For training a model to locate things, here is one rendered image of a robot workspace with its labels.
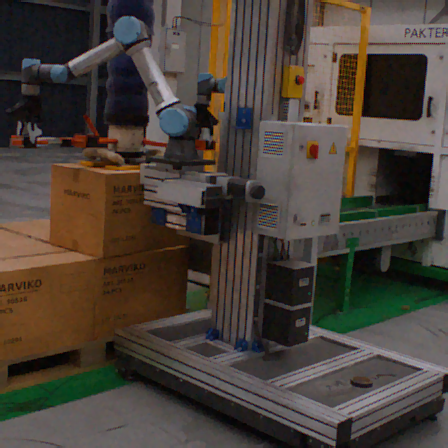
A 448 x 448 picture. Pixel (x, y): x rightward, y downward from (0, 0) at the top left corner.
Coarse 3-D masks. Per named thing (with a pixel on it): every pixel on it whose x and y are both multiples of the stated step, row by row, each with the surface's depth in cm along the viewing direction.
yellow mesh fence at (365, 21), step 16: (320, 0) 525; (336, 0) 538; (368, 16) 569; (320, 32) 532; (368, 32) 572; (320, 64) 538; (352, 96) 574; (352, 112) 577; (352, 128) 583; (352, 144) 586; (352, 160) 587; (352, 176) 588; (352, 192) 592
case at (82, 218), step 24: (72, 168) 348; (96, 168) 351; (72, 192) 350; (96, 192) 339; (120, 192) 343; (72, 216) 352; (96, 216) 340; (120, 216) 345; (144, 216) 358; (72, 240) 353; (96, 240) 342; (120, 240) 348; (144, 240) 360; (168, 240) 374
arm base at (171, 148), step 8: (176, 136) 319; (184, 136) 318; (168, 144) 322; (176, 144) 319; (184, 144) 319; (192, 144) 321; (168, 152) 320; (176, 152) 318; (184, 152) 318; (192, 152) 320
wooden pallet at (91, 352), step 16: (112, 336) 355; (48, 352) 329; (80, 352) 343; (96, 352) 349; (112, 352) 368; (0, 368) 312; (48, 368) 341; (64, 368) 342; (80, 368) 344; (96, 368) 351; (0, 384) 313; (16, 384) 320; (32, 384) 325
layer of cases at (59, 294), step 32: (0, 224) 409; (32, 224) 416; (0, 256) 332; (32, 256) 336; (64, 256) 340; (128, 256) 354; (160, 256) 369; (0, 288) 306; (32, 288) 318; (64, 288) 330; (96, 288) 343; (128, 288) 357; (160, 288) 373; (0, 320) 309; (32, 320) 320; (64, 320) 333; (96, 320) 346; (128, 320) 361; (0, 352) 311; (32, 352) 323
